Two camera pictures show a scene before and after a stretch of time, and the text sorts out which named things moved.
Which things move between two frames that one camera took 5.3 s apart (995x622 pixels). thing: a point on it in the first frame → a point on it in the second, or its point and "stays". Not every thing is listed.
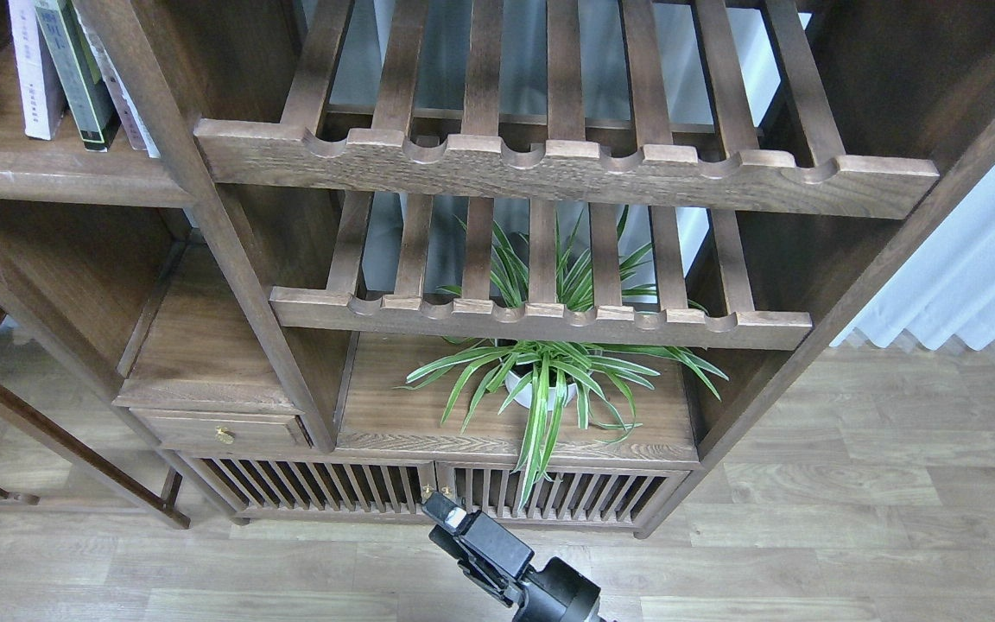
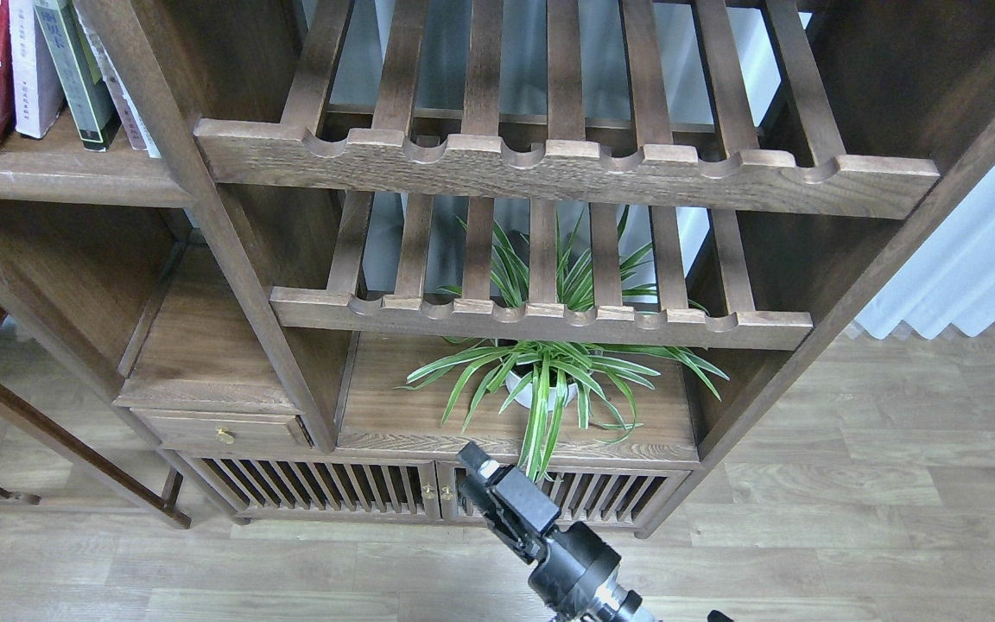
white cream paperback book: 41,92 stays
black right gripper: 554,592 → 574,567
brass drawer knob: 224,435 stays
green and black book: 81,71 stays
